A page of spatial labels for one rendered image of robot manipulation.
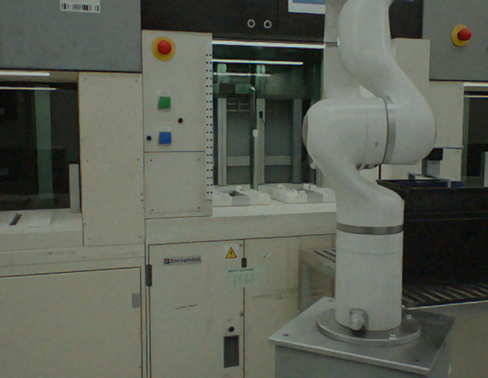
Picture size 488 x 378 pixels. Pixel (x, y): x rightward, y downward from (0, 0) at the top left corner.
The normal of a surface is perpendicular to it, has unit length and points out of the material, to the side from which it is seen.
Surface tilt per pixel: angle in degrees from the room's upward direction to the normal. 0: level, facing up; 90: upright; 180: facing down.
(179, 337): 90
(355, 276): 90
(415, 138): 99
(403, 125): 78
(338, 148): 91
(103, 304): 90
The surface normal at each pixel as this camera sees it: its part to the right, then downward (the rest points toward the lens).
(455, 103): 0.29, 0.10
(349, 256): -0.77, 0.07
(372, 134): -0.01, 0.18
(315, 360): -0.47, 0.09
